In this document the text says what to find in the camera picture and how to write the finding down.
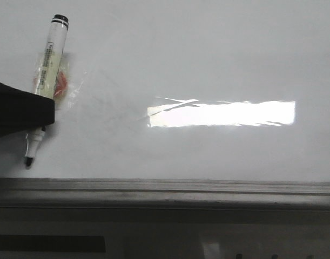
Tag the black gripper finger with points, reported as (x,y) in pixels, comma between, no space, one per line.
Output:
(21,110)

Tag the red round magnet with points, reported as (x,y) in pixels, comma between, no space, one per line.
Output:
(61,85)

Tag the white black whiteboard marker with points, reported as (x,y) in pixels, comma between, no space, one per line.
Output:
(47,78)

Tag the white whiteboard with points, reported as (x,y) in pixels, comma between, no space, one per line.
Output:
(223,90)

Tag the grey aluminium whiteboard frame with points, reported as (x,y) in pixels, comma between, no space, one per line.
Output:
(163,193)

